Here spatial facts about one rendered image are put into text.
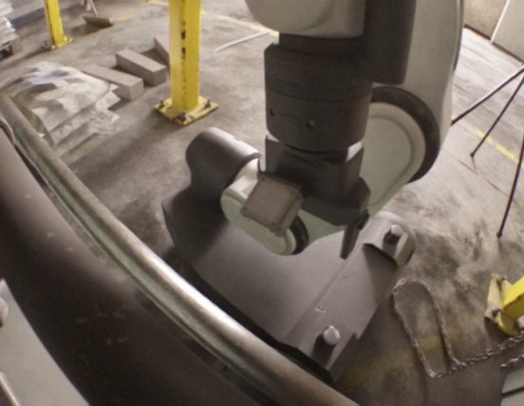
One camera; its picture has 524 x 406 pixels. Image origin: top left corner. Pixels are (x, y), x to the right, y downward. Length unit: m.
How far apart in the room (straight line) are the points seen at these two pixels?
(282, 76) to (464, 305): 1.10
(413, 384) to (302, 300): 0.47
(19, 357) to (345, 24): 0.34
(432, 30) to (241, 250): 0.63
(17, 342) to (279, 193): 0.26
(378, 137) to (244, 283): 0.47
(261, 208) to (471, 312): 1.05
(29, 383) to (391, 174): 0.44
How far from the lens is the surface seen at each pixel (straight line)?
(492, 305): 1.30
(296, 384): 0.35
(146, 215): 1.06
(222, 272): 0.73
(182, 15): 1.28
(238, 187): 0.66
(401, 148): 0.39
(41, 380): 0.26
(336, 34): 0.21
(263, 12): 0.20
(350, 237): 0.30
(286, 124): 0.23
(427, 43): 0.39
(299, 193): 0.26
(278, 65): 0.22
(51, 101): 1.36
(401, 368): 0.98
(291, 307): 0.72
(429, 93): 0.40
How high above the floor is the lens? 0.82
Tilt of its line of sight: 49 degrees down
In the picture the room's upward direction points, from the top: 11 degrees clockwise
